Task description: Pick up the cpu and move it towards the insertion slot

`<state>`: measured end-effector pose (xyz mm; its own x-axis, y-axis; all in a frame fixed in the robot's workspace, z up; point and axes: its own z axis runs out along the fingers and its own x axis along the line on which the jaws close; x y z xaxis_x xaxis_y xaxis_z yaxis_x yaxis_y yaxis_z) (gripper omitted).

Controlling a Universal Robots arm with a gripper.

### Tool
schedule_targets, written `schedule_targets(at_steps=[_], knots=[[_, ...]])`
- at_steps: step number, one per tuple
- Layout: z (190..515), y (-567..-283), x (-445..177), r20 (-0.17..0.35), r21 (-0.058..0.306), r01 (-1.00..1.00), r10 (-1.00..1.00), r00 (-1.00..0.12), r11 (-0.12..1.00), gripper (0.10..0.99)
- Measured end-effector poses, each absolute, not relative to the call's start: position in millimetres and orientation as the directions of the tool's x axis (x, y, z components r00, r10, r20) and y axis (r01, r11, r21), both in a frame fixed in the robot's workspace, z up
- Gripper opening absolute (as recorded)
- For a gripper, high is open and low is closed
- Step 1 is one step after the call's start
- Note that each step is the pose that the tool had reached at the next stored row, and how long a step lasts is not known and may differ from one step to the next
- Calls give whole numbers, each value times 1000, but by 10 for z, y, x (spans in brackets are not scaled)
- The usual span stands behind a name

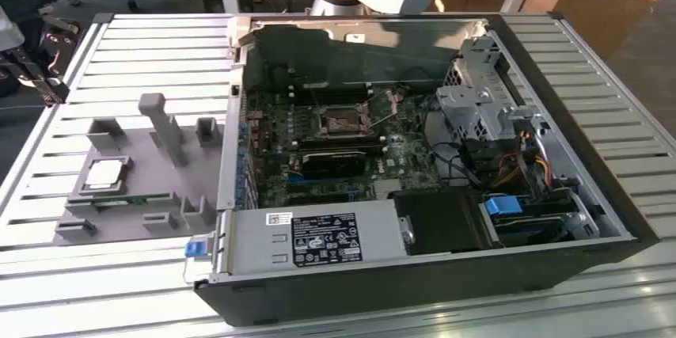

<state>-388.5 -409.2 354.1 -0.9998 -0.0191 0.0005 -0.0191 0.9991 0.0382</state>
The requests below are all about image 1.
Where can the short locking lever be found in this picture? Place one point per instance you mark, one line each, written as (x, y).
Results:
(318, 103)

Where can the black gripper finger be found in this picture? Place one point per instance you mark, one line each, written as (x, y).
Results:
(60, 45)
(18, 65)

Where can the silver metal drive cage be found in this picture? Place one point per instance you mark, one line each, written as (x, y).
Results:
(469, 104)

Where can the green RAM stick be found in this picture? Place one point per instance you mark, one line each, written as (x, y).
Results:
(134, 198)

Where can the disk bay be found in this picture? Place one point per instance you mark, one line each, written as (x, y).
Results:
(533, 223)

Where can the black RAM slots behind socket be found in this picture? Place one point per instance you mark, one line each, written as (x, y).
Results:
(332, 94)

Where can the black expansion slot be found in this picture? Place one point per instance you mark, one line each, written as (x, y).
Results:
(326, 197)

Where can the black graphics card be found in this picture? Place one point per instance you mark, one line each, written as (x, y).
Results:
(334, 164)

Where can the silver card retention bracket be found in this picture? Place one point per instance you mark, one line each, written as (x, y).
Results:
(242, 39)

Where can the small silver heat sink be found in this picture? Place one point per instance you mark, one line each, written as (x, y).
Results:
(386, 188)

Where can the black open PC case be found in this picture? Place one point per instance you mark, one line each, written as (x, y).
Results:
(422, 294)

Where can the grey plastic parts rack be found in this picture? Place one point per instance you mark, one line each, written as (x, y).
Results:
(148, 164)

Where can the black RAM slots beside card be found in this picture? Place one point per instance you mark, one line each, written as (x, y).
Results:
(340, 143)

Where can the green motherboard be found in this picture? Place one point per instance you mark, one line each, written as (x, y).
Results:
(406, 160)

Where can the blue case latch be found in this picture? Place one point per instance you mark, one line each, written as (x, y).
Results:
(194, 249)

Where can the blue disk carrier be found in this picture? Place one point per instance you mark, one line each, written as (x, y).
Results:
(501, 206)

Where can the silver CPU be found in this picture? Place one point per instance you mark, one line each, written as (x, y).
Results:
(105, 173)

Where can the long locking lever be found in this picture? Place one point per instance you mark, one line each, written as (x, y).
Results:
(389, 117)

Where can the silver power supply with label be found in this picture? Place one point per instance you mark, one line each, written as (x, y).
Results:
(253, 235)

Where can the CPU socket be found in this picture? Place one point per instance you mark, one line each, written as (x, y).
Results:
(340, 121)

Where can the wooden cabinet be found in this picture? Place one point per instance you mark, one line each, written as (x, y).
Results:
(606, 1)

